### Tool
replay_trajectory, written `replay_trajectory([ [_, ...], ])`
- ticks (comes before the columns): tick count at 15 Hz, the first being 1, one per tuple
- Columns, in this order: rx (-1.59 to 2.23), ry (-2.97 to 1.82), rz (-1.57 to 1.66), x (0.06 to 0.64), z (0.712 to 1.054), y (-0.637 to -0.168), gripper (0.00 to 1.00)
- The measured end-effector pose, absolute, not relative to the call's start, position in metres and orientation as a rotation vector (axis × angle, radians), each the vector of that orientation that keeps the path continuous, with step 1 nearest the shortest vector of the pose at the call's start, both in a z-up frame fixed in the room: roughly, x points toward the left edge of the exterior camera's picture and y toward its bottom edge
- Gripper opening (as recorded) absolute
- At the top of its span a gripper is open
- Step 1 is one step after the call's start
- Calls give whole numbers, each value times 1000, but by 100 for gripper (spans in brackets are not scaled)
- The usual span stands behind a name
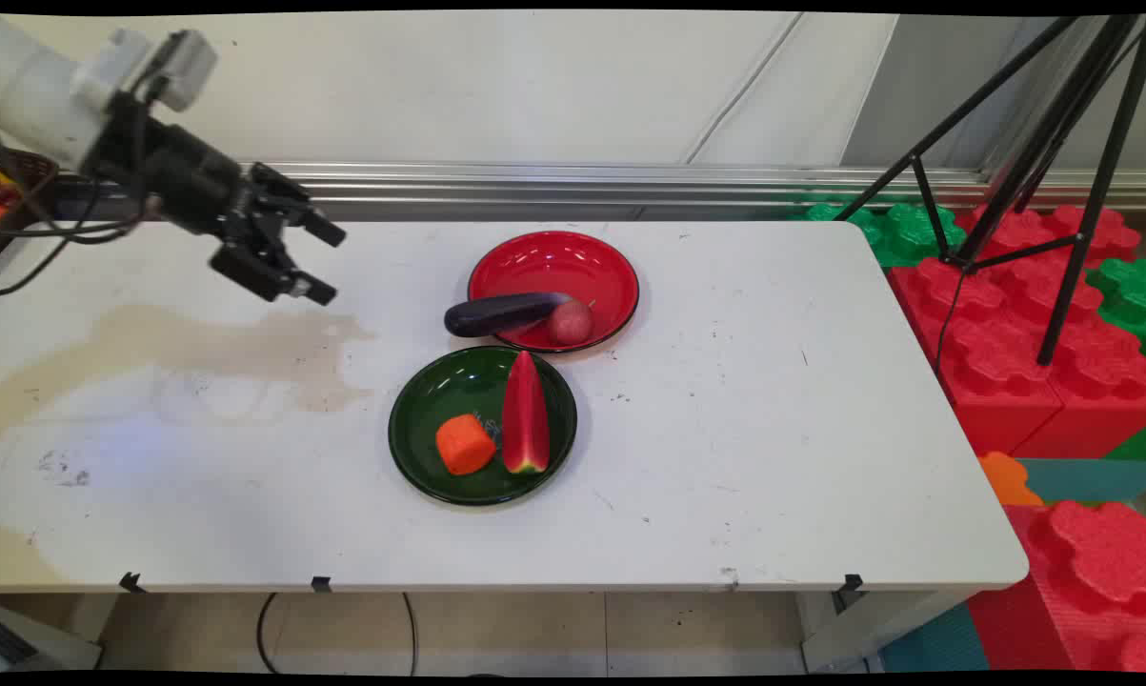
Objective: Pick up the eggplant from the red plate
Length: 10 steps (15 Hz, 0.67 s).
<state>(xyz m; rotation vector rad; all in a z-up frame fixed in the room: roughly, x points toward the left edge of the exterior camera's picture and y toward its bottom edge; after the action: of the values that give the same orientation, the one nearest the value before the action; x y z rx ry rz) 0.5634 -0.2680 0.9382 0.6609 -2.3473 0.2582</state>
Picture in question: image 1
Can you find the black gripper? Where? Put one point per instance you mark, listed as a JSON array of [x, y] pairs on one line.
[[177, 171]]

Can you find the large red foam block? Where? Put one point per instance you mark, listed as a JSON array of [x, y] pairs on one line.
[[1087, 581]]

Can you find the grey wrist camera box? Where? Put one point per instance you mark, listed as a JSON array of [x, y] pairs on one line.
[[184, 67]]

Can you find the orange toy carrot chunk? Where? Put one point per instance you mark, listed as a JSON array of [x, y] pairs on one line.
[[464, 444]]

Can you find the grey base plate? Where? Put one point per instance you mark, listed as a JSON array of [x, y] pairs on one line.
[[34, 643]]

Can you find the toy watermelon slice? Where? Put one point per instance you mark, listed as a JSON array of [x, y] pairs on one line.
[[525, 414]]

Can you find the brown wicker basket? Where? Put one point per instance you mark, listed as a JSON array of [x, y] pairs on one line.
[[20, 186]]

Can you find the red round plate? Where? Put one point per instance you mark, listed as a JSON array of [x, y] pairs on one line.
[[553, 272]]

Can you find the green foam block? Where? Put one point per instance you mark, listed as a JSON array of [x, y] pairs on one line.
[[901, 233], [1127, 295]]

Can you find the red toy lychee ball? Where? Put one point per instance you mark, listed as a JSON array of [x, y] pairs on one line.
[[570, 322]]

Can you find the black tripod stand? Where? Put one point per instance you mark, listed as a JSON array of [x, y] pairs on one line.
[[1049, 143]]

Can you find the black tape clip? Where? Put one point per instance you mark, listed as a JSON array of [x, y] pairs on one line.
[[851, 584], [321, 583], [131, 582]]

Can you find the dark purple toy eggplant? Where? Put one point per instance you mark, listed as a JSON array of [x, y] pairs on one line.
[[501, 312]]

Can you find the teal foam mat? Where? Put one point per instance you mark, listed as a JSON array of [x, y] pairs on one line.
[[1092, 479], [934, 643]]

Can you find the dark green round plate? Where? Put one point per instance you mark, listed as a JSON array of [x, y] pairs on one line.
[[439, 400]]

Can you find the aluminium wall rail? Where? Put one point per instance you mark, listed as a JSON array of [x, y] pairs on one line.
[[630, 181]]

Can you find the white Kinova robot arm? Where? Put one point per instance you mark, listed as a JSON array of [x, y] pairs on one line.
[[34, 90]]

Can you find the white table leg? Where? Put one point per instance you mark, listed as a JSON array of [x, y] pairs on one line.
[[868, 634]]

